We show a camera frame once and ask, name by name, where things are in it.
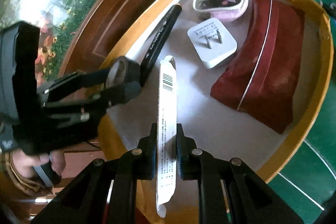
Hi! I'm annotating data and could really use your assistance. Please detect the black tape roll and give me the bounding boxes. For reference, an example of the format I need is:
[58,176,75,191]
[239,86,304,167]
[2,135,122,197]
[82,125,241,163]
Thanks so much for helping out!
[106,55,142,88]

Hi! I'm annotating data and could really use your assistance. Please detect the yellow cardboard box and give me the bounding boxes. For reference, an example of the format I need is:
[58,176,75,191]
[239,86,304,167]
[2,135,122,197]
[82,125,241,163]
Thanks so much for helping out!
[98,0,334,224]

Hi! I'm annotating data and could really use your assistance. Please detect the white charger plug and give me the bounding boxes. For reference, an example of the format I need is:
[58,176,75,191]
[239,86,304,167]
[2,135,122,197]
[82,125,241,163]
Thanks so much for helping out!
[187,17,238,69]

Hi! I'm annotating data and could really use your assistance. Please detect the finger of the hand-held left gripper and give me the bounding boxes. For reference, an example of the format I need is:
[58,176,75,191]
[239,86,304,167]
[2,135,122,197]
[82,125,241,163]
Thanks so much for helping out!
[42,81,142,123]
[37,68,112,103]

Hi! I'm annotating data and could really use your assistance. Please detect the person's left forearm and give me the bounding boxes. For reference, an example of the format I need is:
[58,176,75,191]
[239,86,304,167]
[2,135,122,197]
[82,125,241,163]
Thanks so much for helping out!
[4,161,57,193]

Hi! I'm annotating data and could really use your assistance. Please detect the person's left hand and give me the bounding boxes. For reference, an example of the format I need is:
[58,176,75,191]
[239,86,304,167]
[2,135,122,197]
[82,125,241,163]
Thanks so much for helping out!
[10,152,67,179]

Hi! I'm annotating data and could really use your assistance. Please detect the thick black pen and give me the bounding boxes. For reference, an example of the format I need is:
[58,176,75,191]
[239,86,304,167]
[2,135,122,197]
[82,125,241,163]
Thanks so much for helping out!
[139,4,182,84]

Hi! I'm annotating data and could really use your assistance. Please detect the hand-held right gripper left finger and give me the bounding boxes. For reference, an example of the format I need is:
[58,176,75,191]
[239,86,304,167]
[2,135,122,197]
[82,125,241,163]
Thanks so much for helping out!
[31,123,158,224]

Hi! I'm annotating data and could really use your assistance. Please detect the red pouch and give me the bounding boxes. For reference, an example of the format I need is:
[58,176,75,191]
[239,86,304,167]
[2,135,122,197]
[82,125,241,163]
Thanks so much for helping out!
[210,0,306,135]

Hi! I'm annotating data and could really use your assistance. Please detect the long white barcode package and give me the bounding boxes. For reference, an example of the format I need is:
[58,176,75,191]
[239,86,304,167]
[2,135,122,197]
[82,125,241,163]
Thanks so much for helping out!
[155,55,177,216]

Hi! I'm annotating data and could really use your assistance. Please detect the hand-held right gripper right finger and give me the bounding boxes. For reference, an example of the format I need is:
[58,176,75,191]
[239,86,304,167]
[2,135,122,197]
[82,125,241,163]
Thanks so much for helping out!
[176,123,305,224]

